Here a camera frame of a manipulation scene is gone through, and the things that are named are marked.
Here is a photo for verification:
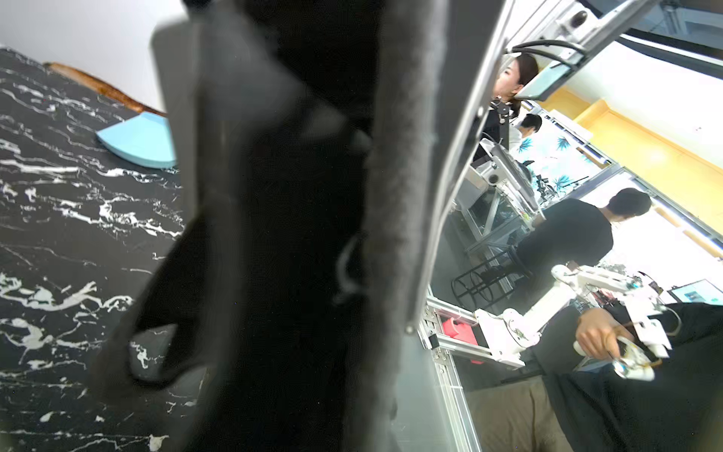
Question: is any black canvas bag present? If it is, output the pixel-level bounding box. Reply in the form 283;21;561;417
88;1;512;451

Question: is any person in black shirt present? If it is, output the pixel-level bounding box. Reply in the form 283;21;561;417
508;188;651;311

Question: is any woman with dark hair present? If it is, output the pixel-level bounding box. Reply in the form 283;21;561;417
481;54;538;142

